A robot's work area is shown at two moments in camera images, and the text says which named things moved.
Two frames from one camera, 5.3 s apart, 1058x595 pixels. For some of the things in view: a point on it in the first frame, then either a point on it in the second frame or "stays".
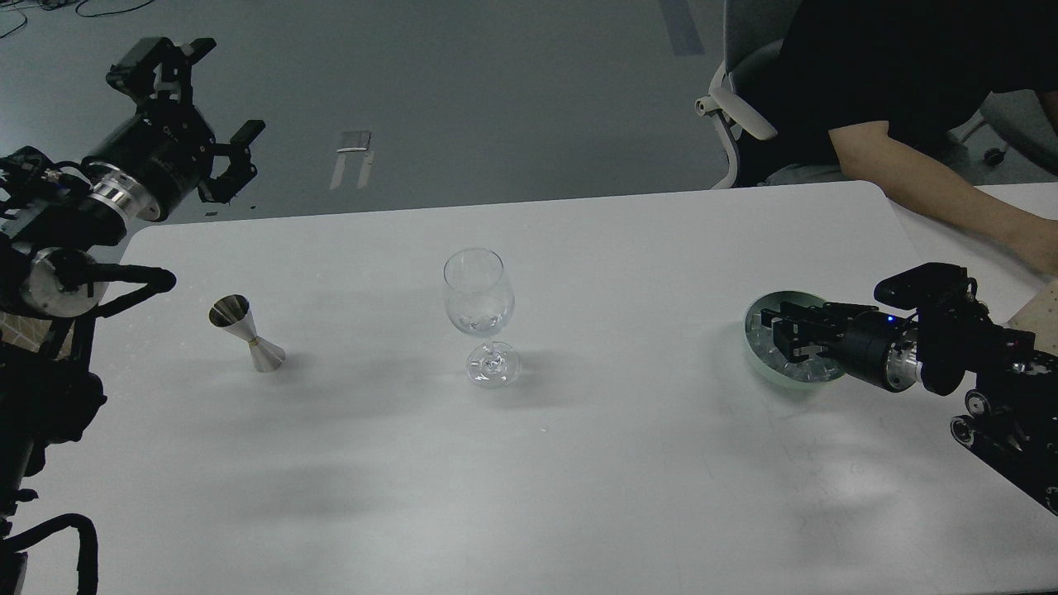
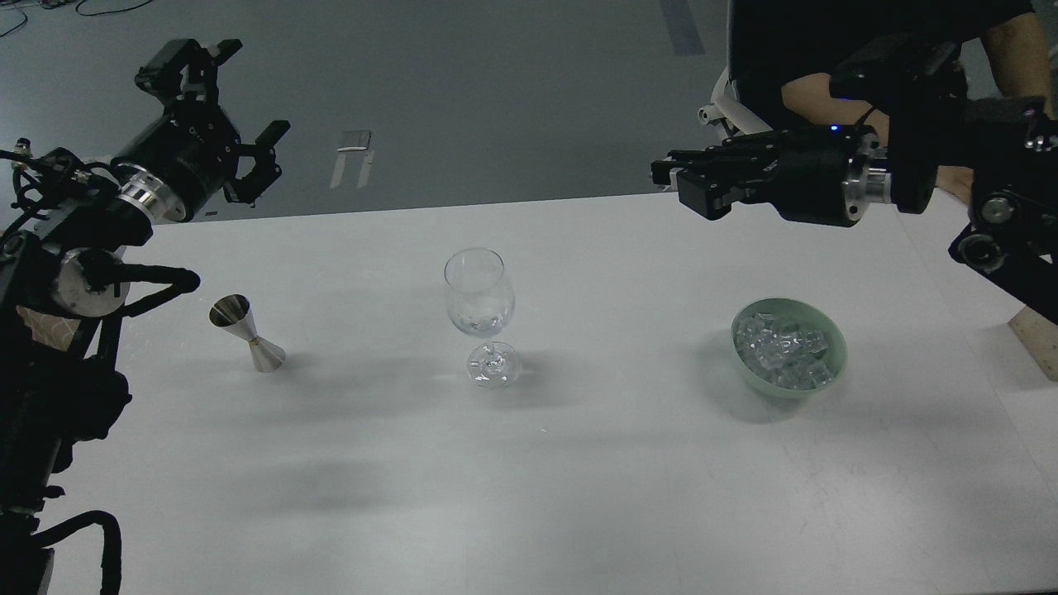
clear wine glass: (480, 299) stays
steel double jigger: (234, 314) stays
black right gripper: (861, 340) -> (826, 176)
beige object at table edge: (1040, 316) stays
